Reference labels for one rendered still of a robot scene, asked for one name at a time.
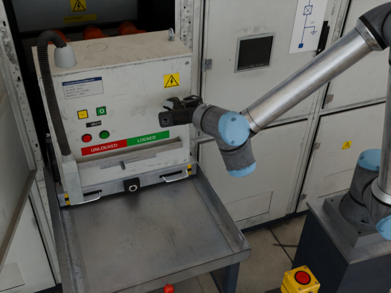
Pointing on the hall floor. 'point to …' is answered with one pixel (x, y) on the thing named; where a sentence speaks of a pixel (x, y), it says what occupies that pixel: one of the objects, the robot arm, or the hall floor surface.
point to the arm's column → (339, 264)
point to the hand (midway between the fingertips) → (163, 105)
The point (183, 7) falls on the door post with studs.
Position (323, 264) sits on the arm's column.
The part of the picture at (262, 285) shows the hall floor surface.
